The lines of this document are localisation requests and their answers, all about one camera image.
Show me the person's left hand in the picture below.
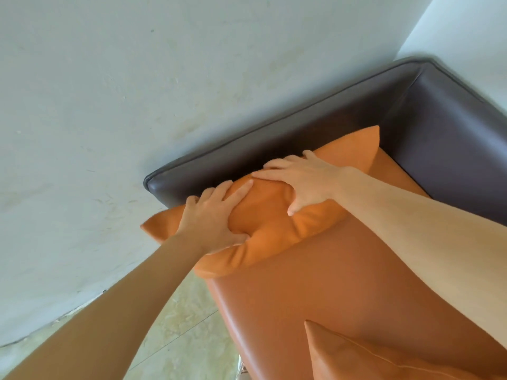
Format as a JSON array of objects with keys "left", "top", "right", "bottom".
[{"left": 175, "top": 179, "right": 254, "bottom": 256}]

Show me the person's right hand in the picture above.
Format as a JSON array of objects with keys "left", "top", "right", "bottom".
[{"left": 251, "top": 150, "right": 350, "bottom": 217}]

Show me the orange leather pillow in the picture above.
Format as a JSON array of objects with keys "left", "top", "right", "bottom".
[
  {"left": 304, "top": 320, "right": 507, "bottom": 380},
  {"left": 140, "top": 125, "right": 381, "bottom": 279}
]

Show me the person's left forearm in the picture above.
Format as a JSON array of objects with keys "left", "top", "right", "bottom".
[{"left": 3, "top": 232, "right": 203, "bottom": 380}]

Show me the person's right forearm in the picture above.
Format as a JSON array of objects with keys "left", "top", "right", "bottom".
[{"left": 336, "top": 166, "right": 507, "bottom": 350}]

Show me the orange leather seat cushion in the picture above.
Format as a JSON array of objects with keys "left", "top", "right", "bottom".
[{"left": 206, "top": 147, "right": 507, "bottom": 380}]

